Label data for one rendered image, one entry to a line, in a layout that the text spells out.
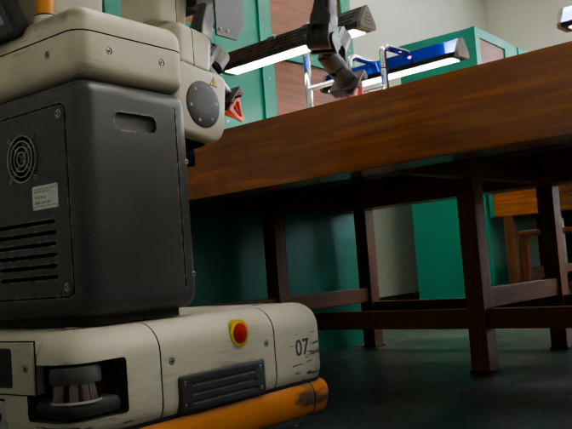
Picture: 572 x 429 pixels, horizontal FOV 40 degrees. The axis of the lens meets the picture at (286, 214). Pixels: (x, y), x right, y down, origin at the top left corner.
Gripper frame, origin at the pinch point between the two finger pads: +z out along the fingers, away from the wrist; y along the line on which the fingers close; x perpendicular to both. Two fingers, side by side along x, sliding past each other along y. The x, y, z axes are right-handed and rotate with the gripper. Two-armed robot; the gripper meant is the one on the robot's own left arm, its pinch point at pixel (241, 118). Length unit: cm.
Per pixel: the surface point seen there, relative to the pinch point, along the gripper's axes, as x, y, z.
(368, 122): 17, -56, -2
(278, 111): -57, 44, 39
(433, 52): -68, -25, 38
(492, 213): -168, 63, 225
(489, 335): 22, -51, 81
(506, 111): 20, -91, 1
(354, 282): -32, 45, 119
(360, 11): -33.2, -33.6, -4.3
